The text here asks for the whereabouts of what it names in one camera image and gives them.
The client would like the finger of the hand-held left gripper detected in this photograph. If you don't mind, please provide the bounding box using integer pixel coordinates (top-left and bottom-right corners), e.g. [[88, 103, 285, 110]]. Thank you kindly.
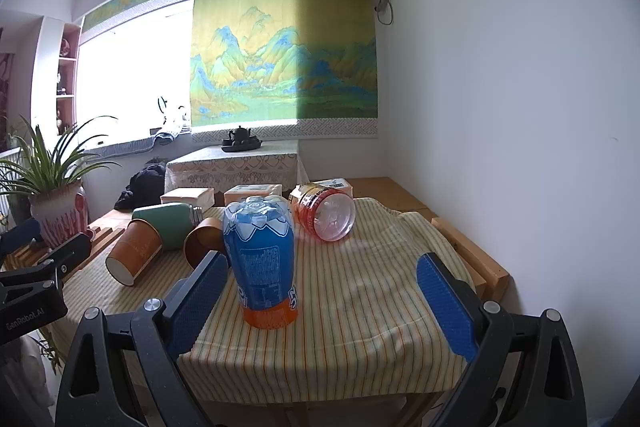
[[0, 218, 44, 259], [30, 232, 93, 294]]

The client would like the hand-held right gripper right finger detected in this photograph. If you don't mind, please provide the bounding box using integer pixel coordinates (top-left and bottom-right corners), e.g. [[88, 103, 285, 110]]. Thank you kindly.
[[416, 252, 588, 427]]

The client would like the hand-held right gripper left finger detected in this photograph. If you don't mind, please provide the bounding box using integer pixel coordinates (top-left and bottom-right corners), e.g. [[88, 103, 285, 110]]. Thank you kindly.
[[54, 251, 231, 427]]

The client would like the blue label orange drink bottle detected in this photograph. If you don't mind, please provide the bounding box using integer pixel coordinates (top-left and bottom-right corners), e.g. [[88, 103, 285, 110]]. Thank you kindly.
[[222, 196, 300, 331]]

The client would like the brown paper cup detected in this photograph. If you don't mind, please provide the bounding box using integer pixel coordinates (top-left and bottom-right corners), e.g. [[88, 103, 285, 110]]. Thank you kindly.
[[183, 217, 230, 268]]

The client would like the orange paper cup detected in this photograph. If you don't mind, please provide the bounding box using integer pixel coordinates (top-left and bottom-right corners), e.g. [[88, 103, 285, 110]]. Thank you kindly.
[[104, 218, 165, 286]]

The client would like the potted spider plant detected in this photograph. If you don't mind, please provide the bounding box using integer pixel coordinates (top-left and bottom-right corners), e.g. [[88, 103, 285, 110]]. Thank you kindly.
[[0, 116, 122, 249]]

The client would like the striped yellow tablecloth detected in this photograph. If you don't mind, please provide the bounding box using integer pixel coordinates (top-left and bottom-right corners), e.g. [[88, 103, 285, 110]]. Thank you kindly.
[[50, 197, 481, 405]]

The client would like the black bag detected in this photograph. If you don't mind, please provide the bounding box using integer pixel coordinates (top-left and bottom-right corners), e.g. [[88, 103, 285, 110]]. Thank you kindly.
[[113, 163, 169, 210]]

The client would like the pink white tissue pack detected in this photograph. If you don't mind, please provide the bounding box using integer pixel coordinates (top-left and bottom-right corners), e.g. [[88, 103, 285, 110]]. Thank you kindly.
[[160, 187, 216, 210]]

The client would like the wooden table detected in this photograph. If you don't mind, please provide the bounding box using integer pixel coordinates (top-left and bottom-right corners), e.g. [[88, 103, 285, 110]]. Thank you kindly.
[[2, 177, 511, 427]]

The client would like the orange white tissue pack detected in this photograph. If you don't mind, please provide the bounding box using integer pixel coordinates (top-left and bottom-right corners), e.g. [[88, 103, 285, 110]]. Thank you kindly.
[[223, 183, 284, 208]]

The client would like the lace covered side table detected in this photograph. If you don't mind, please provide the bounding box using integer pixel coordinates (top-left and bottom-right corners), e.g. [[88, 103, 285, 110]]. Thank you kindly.
[[164, 146, 309, 204]]

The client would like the blue white cloth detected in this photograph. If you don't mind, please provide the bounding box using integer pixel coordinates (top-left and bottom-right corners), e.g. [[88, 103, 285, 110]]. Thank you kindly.
[[149, 119, 192, 145]]

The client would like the dark teapot set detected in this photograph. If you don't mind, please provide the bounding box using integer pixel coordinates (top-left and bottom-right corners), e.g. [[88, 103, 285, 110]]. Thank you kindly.
[[221, 125, 264, 154]]

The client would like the green landscape curtain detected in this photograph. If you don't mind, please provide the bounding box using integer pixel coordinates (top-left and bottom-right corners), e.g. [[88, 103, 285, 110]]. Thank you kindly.
[[189, 0, 379, 144]]

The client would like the white wall shelf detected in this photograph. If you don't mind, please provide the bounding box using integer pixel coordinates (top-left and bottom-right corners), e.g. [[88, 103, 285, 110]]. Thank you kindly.
[[30, 16, 82, 138]]

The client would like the air conditioner cable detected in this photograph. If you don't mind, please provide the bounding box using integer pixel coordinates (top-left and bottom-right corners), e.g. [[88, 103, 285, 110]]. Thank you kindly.
[[374, 0, 397, 26]]

